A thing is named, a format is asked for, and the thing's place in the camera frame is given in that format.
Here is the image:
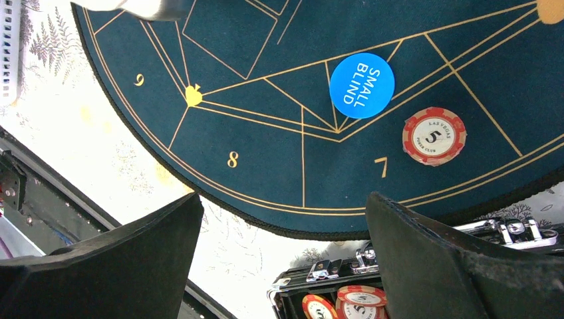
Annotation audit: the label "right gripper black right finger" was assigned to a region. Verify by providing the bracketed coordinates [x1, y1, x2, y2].
[366, 192, 563, 318]

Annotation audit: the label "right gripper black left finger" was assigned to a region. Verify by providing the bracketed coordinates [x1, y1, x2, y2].
[1, 193, 204, 318]

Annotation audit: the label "red five chip stack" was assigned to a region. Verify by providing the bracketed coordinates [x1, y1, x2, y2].
[402, 107, 468, 167]

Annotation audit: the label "blue small blind button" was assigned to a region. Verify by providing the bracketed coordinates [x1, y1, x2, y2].
[329, 53, 395, 119]

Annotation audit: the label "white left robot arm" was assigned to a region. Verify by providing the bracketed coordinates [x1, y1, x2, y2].
[71, 0, 190, 21]

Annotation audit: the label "black poker chip case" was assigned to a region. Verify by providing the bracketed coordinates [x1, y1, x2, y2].
[267, 217, 563, 318]

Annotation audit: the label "red chip rows in case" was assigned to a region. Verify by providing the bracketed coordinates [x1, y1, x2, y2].
[301, 285, 388, 319]

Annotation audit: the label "round dark poker mat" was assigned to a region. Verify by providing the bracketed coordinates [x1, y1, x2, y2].
[72, 1, 563, 241]

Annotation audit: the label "white plastic laundry basket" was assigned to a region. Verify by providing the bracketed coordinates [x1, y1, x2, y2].
[1, 0, 21, 106]

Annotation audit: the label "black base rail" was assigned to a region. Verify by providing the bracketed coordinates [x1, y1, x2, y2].
[1, 130, 231, 318]

